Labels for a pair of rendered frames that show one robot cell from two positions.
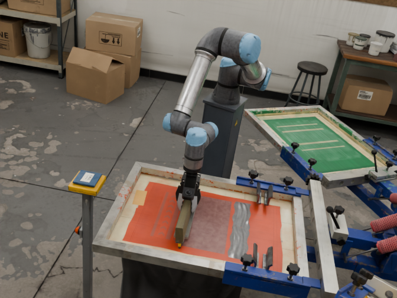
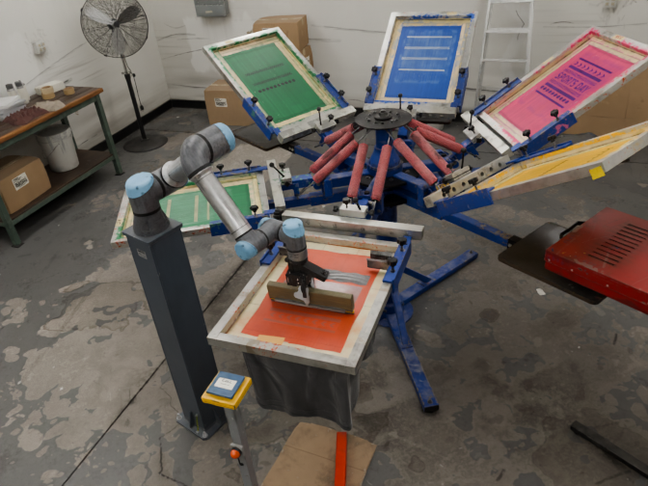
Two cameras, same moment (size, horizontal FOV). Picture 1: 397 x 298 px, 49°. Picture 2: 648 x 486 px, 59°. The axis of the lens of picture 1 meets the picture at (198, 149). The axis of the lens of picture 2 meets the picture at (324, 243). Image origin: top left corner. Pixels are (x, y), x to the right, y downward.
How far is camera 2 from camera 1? 1.85 m
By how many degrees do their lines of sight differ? 59
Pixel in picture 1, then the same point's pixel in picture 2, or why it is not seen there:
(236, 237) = (342, 277)
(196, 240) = not seen: hidden behind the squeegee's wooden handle
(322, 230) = (354, 221)
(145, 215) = (302, 337)
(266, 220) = (318, 257)
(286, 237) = (343, 250)
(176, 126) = (260, 244)
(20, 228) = not seen: outside the picture
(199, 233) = not seen: hidden behind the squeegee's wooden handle
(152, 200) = (276, 330)
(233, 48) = (223, 145)
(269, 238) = (343, 259)
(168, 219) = (310, 319)
